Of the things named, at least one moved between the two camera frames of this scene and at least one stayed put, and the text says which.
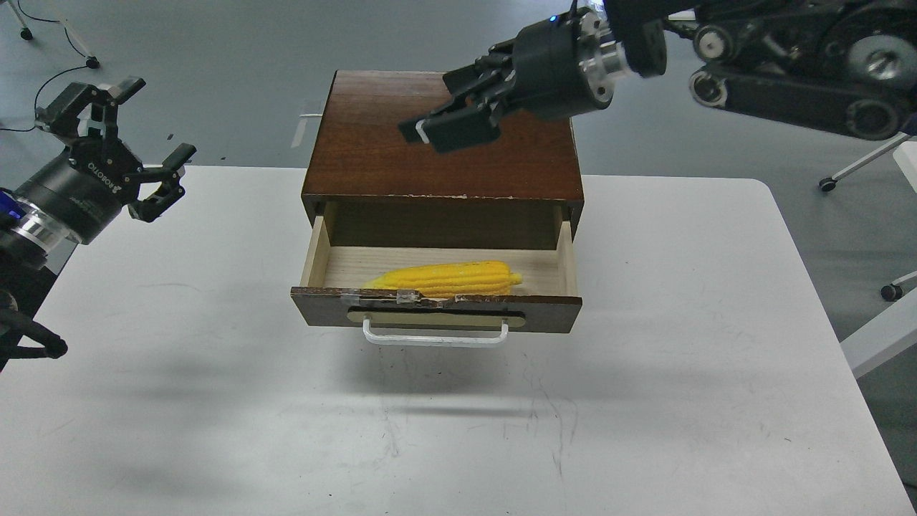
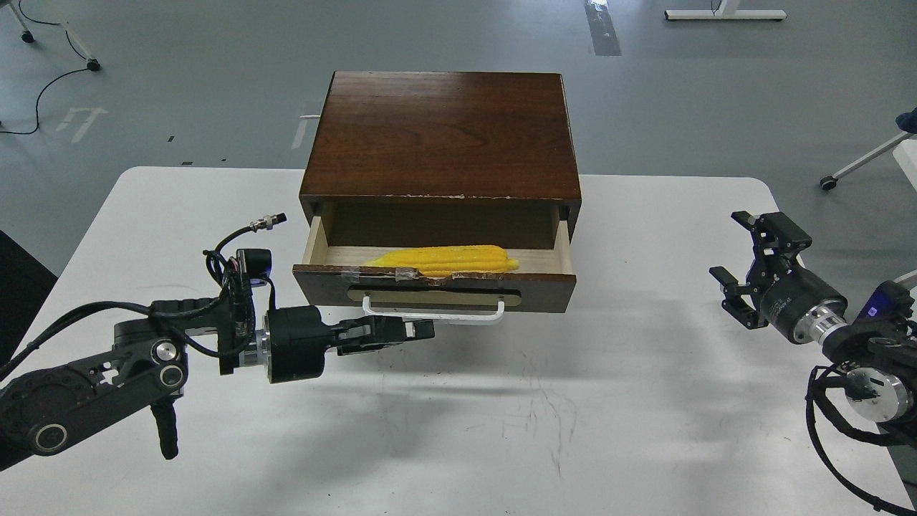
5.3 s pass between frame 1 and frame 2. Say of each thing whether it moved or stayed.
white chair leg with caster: stayed
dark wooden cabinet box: stayed
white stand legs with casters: stayed
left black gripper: moved
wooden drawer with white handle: moved
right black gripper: moved
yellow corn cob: moved
